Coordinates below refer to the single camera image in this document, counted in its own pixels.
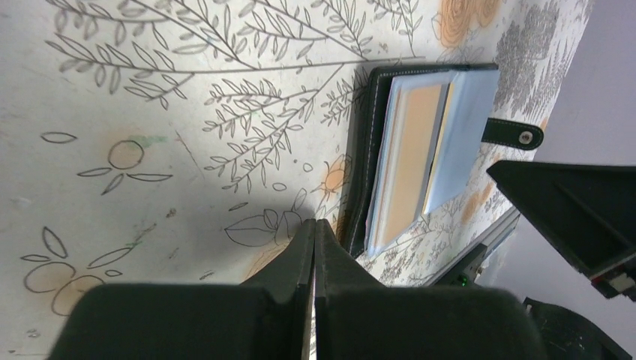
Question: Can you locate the orange credit card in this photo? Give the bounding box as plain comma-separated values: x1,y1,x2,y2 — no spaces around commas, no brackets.
367,83,452,253

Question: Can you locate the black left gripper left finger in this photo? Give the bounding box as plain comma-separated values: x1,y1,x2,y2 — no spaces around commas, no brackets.
49,219,317,359

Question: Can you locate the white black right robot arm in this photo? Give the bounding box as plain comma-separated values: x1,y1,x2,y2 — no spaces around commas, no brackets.
487,160,635,359

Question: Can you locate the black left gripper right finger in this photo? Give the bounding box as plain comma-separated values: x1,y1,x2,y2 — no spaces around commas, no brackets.
314,220,547,359

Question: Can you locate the floral patterned table mat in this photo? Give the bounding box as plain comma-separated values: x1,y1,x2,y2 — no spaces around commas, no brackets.
1,1,594,359

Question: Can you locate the black leather card holder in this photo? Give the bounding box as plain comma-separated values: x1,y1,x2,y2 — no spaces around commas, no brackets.
343,64,544,257

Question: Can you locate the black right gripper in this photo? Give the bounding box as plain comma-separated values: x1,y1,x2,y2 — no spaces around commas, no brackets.
487,160,635,302

